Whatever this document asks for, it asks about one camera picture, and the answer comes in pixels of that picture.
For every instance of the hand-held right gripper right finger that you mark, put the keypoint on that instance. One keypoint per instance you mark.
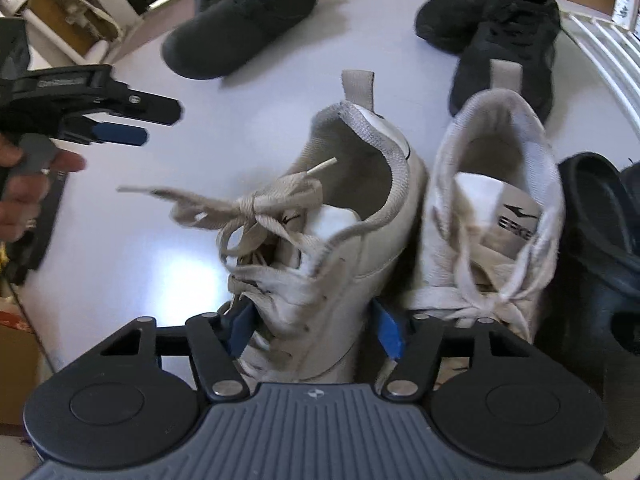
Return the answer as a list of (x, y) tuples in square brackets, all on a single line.
[(390, 330)]

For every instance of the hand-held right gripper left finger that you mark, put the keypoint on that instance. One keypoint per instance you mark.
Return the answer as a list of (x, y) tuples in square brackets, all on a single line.
[(242, 330)]

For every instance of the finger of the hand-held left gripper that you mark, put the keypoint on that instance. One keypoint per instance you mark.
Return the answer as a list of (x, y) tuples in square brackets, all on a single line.
[(120, 134), (150, 105)]

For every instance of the white printed sneaker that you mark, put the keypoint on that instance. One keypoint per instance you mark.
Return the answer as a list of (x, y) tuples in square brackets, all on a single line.
[(340, 280), (480, 240)]

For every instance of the black lace-up sneaker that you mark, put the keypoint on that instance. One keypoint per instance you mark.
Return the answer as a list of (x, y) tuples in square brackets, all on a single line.
[(505, 60), (465, 5)]

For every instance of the person's left hand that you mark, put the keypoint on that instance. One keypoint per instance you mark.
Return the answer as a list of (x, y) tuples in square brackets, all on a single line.
[(15, 195)]

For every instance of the white standing fan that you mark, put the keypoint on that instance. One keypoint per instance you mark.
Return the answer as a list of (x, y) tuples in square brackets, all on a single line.
[(45, 27)]

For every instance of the flat brown cardboard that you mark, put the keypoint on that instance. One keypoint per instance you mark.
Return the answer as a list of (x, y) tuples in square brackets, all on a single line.
[(15, 360)]

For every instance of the white label bottle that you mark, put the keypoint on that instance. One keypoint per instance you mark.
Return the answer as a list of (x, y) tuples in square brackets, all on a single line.
[(622, 5)]

